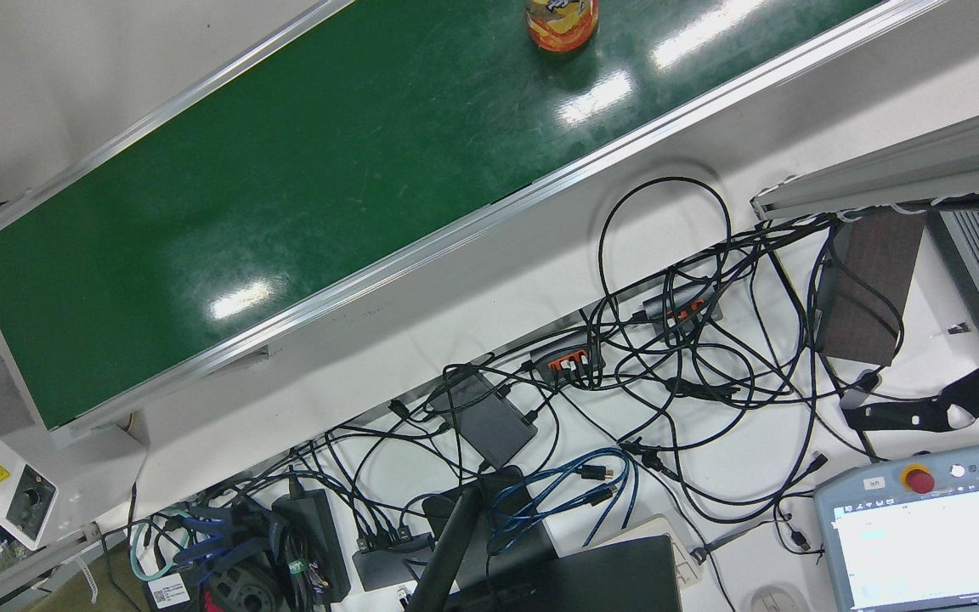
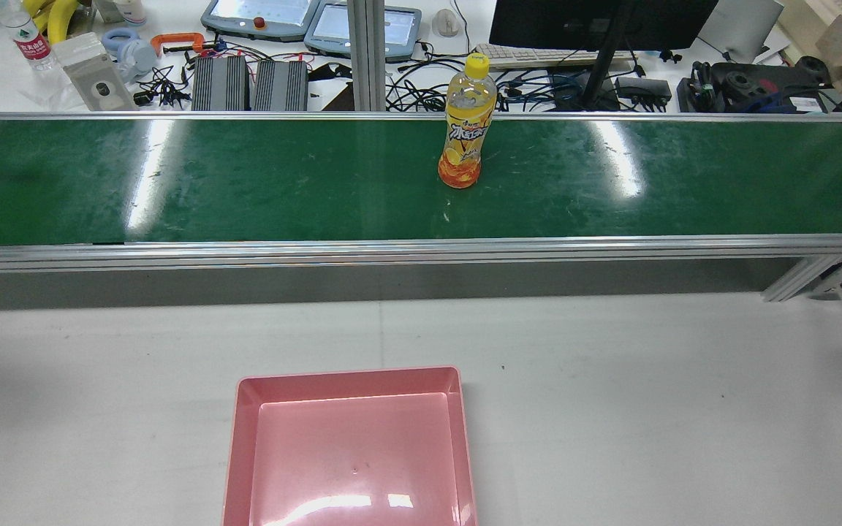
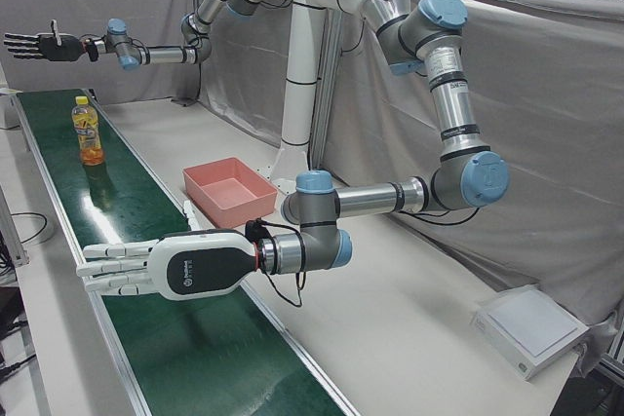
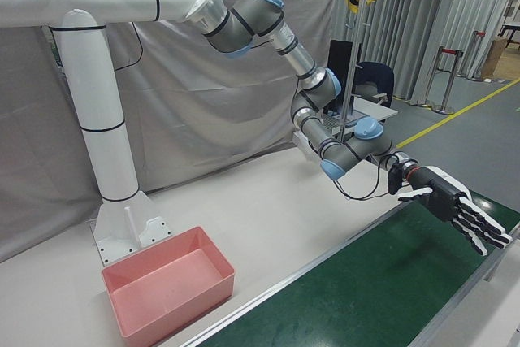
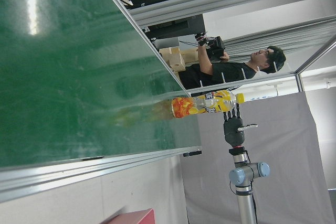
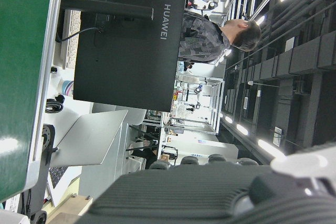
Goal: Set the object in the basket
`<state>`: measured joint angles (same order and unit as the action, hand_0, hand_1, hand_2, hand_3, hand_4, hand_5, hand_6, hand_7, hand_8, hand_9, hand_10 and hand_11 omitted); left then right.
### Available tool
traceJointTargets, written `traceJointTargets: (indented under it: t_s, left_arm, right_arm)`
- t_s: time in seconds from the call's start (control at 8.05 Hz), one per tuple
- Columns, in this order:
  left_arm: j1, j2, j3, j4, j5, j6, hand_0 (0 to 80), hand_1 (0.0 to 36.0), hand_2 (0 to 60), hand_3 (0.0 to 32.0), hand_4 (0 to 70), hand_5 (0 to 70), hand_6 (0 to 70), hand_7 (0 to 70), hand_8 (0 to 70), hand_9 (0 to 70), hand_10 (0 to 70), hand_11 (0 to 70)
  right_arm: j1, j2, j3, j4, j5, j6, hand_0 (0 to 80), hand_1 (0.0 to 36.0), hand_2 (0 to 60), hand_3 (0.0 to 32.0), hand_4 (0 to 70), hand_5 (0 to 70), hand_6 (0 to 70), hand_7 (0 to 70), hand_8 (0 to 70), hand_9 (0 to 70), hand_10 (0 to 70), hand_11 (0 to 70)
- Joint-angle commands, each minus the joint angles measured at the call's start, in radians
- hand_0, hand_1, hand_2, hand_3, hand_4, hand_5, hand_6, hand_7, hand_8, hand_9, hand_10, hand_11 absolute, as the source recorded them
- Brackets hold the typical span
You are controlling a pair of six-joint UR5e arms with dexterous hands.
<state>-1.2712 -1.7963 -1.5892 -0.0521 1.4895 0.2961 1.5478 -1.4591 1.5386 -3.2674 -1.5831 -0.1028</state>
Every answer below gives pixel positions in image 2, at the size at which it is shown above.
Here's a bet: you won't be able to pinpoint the orange iced tea bottle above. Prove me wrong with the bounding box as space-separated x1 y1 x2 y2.
437 53 498 189

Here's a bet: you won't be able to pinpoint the pink plastic basket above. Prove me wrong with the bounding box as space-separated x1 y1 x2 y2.
221 366 478 526

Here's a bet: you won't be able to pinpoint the green conveyor belt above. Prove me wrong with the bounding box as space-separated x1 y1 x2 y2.
0 111 842 302

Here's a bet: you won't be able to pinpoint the black finned power supply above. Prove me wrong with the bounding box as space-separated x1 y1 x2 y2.
191 56 251 112
253 59 311 112

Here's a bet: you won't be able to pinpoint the grey teach pendant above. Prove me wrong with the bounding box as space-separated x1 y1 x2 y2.
304 1 423 64
200 0 322 43

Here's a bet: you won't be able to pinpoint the white keyboard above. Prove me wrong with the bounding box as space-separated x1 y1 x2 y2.
475 43 637 71

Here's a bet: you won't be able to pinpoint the black Huawei monitor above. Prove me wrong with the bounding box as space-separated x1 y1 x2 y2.
489 0 720 110

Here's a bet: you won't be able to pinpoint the black power adapter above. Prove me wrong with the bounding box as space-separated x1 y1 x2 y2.
615 76 673 112

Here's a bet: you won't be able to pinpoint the orange C-clamp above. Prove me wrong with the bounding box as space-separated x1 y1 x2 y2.
150 32 208 56

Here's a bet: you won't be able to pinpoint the light blue round cap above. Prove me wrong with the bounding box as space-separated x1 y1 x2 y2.
118 39 160 74

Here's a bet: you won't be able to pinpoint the clear zip bag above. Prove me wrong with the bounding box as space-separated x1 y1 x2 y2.
50 32 138 112

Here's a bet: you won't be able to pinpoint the black machine part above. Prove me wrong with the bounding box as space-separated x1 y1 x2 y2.
677 57 833 114

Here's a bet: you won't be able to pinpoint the white jar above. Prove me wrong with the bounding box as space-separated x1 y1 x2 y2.
113 0 148 26

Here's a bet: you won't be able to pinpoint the blue tape roll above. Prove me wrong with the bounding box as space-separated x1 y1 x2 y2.
101 27 141 56

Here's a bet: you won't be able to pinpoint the silver laptop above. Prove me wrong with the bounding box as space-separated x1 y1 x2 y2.
697 0 786 64

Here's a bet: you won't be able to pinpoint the clear water bottle red label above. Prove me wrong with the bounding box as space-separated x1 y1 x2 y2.
0 0 58 72

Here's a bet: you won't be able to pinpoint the tangled black cables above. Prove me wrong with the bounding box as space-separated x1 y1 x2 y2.
384 44 612 113

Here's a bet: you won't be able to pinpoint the aluminium profile post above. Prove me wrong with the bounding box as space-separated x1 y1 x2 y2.
346 0 388 113

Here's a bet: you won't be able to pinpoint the small black wire tangle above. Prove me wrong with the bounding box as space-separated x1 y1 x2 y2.
132 62 191 109

